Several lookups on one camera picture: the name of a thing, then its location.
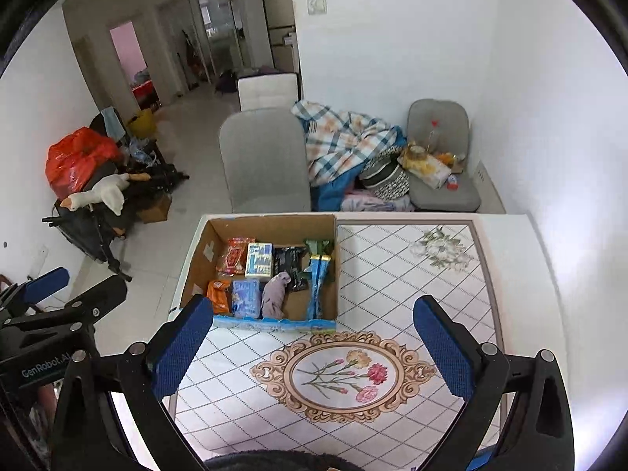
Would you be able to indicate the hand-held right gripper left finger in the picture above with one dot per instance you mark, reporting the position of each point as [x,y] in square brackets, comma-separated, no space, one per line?
[181,348]

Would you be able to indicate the white light switch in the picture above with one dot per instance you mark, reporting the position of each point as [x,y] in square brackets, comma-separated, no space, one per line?
[317,6]

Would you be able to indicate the small brown cardboard box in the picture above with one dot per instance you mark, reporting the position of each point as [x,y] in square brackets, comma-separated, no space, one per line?
[154,211]

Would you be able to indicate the dark fleece clothing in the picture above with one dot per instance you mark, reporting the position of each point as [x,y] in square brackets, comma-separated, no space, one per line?
[279,461]

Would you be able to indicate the green snack packet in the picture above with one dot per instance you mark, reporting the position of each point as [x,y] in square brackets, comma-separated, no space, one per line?
[319,246]

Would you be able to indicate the pink cloth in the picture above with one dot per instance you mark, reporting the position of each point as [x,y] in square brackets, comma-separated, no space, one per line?
[363,202]

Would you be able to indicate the grey cushioned chair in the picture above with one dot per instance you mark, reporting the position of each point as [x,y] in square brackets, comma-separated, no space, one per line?
[441,110]

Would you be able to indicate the white and blue packet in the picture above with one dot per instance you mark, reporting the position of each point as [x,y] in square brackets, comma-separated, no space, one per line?
[259,259]

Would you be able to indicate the small red box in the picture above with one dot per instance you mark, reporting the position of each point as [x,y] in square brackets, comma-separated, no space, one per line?
[452,184]

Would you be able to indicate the black and white patterned bag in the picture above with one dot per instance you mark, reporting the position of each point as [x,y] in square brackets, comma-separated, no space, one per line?
[387,179]

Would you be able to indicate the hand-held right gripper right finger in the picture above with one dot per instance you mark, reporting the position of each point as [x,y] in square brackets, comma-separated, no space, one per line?
[441,348]

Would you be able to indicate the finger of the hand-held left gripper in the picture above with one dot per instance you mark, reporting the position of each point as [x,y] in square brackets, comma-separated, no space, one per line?
[44,284]
[98,297]

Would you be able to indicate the blue tissue packet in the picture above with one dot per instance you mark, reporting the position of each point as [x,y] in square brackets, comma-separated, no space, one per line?
[246,299]

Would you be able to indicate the black tripod pile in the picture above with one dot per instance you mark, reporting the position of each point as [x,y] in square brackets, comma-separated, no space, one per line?
[164,176]

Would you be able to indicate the red plastic bag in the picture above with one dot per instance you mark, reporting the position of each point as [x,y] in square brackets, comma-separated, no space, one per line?
[73,157]

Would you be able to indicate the light blue cloth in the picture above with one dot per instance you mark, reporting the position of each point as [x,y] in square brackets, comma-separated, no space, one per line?
[113,122]

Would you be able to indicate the white board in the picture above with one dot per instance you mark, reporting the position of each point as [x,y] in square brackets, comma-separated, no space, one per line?
[488,189]

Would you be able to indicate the long blue packet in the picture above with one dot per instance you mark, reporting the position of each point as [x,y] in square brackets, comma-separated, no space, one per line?
[318,279]

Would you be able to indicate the tape roll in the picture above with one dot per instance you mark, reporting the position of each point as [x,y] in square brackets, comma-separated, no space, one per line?
[416,152]

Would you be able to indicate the yellow bucket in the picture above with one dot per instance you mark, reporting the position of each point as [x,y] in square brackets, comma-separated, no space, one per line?
[142,125]

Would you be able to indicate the yellow and white package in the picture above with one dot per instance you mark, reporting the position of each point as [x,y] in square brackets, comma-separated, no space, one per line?
[427,169]

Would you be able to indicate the white chair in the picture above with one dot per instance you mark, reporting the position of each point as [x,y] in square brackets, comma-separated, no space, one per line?
[267,91]

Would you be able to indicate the clear plastic bottle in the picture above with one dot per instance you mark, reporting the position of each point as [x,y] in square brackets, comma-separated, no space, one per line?
[432,137]

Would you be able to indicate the floral table mat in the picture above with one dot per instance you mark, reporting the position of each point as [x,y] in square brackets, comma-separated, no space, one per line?
[392,294]

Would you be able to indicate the purple cloth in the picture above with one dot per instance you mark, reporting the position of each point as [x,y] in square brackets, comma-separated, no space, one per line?
[274,297]

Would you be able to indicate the white goose plush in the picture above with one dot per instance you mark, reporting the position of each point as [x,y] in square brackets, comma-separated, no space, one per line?
[105,191]

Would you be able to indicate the black snack packet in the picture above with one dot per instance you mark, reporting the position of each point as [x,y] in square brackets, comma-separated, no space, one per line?
[289,265]

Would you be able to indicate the glass sliding door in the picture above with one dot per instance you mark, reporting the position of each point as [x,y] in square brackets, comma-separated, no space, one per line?
[174,44]

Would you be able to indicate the plaid blanket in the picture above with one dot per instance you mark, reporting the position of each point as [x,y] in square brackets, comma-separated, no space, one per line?
[343,142]

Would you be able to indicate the grey ribbed chair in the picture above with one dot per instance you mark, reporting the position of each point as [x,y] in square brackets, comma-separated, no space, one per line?
[265,162]

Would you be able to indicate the red snack packet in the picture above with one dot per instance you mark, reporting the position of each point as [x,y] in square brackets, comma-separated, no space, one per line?
[234,257]

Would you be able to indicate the orange snack packet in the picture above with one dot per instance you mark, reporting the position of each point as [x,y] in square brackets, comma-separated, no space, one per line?
[219,297]

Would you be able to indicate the black folded stroller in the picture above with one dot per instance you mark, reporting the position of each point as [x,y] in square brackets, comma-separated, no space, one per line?
[86,235]

